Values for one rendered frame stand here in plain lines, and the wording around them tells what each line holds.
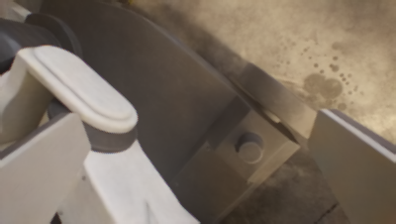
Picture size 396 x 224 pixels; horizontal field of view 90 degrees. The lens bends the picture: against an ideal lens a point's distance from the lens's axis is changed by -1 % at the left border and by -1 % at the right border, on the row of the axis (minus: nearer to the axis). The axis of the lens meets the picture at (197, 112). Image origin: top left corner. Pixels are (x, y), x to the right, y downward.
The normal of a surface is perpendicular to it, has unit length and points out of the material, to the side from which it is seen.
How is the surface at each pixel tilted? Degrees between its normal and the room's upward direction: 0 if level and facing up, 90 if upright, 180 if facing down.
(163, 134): 0
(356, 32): 0
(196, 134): 0
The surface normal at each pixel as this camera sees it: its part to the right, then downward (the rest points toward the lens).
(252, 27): -0.25, 0.18
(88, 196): -0.48, -0.04
